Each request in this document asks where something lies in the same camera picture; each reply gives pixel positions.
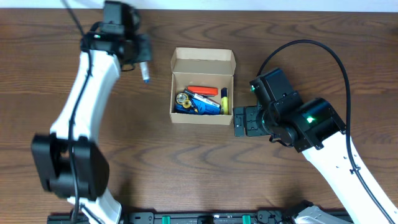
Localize blue whiteboard marker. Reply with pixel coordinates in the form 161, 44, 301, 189
139, 62, 150, 83

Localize yellow highlighter pen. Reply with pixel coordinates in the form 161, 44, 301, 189
221, 88, 229, 115

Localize blue plastic tool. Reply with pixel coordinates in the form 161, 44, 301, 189
175, 99, 221, 115

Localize red stapler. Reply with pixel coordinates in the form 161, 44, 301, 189
187, 86, 218, 96

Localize cardboard box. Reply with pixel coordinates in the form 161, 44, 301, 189
169, 47, 236, 125

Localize black gold tape dispenser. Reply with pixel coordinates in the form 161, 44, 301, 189
175, 92, 198, 113

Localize black whiteboard marker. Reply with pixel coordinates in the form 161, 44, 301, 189
183, 89, 221, 109

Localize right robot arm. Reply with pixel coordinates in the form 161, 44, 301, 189
233, 68, 397, 223

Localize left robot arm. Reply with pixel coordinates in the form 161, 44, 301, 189
31, 1, 152, 223

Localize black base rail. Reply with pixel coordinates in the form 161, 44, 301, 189
46, 200, 354, 224

